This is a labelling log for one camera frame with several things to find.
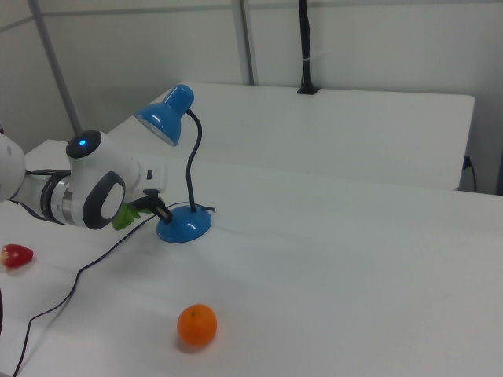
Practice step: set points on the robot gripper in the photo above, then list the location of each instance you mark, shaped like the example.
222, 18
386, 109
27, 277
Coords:
151, 176

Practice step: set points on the blue desk lamp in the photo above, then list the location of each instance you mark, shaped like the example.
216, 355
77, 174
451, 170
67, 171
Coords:
184, 228

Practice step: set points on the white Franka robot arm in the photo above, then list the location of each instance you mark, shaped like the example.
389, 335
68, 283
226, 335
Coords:
90, 184

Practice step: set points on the orange toy carrot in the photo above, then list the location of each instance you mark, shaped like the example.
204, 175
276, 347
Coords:
125, 218

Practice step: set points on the orange toy mandarin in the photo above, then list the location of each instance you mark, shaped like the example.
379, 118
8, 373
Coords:
197, 324

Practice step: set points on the bitten red toy apple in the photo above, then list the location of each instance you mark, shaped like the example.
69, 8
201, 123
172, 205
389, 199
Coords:
15, 255

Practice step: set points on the grey partition post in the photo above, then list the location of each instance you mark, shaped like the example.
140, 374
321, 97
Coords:
55, 63

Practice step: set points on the grey wall panel post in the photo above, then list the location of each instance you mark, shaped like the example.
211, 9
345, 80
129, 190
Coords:
245, 39

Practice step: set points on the black camera stand with clamp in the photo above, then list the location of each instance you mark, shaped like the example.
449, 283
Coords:
305, 47

